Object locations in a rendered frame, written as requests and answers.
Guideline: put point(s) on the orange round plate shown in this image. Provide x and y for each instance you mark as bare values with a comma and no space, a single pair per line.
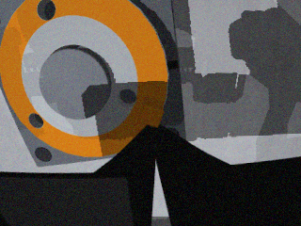
119,32

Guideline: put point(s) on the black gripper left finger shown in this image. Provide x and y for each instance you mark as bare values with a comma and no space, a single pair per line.
120,193

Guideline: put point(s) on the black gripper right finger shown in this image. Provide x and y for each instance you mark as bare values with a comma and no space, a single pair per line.
202,190

